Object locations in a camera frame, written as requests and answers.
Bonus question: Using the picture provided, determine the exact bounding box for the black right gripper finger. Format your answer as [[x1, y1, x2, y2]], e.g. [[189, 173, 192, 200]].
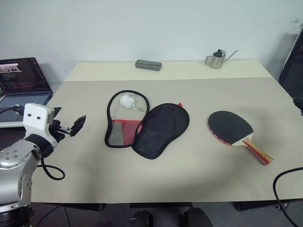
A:
[[293, 96, 303, 117]]

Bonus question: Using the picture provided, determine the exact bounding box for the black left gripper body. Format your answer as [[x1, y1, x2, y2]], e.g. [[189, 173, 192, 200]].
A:
[[49, 119, 73, 144]]

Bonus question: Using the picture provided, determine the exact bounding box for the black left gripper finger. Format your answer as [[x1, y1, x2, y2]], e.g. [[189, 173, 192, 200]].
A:
[[70, 115, 87, 137], [52, 106, 62, 122]]

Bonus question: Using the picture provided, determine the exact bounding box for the table tennis paddle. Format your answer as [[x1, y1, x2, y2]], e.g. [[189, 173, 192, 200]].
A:
[[207, 110, 275, 167]]

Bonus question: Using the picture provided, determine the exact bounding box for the black red paddle case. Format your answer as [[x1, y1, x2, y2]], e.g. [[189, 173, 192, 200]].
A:
[[104, 89, 191, 161]]

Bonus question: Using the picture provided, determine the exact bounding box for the black angled panel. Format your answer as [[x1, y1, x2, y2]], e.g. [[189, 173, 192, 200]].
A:
[[278, 28, 303, 97]]

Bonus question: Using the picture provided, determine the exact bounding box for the open laptop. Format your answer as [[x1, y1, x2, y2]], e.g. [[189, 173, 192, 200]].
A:
[[0, 56, 54, 128]]

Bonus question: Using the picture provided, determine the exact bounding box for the grey rectangular box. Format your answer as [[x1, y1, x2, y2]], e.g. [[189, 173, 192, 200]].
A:
[[135, 59, 163, 72]]

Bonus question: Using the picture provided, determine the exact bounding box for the metal watering can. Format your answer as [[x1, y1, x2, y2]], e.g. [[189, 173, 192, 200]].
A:
[[204, 49, 239, 70]]

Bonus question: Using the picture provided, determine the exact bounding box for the silver and black robot body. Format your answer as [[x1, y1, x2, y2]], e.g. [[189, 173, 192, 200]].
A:
[[0, 205, 35, 227]]

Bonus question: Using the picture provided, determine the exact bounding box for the dark rounded shape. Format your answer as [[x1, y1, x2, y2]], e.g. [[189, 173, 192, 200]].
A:
[[131, 209, 154, 227]]

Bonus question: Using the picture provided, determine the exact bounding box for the black table underframe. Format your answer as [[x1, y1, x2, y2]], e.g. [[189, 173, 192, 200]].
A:
[[30, 201, 303, 212]]

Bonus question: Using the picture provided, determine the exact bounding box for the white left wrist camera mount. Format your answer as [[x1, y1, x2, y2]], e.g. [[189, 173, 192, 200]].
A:
[[23, 103, 59, 145]]

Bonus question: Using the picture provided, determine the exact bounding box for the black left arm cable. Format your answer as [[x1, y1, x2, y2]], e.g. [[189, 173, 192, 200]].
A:
[[0, 105, 66, 181]]

